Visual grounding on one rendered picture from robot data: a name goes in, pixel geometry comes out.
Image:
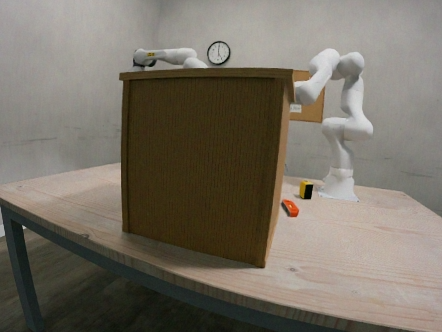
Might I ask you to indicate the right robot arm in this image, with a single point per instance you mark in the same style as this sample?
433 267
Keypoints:
181 56

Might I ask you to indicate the orange torpedo level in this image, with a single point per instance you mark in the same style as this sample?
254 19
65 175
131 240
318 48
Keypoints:
289 206

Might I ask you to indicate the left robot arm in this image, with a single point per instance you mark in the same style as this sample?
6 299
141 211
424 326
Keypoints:
339 182

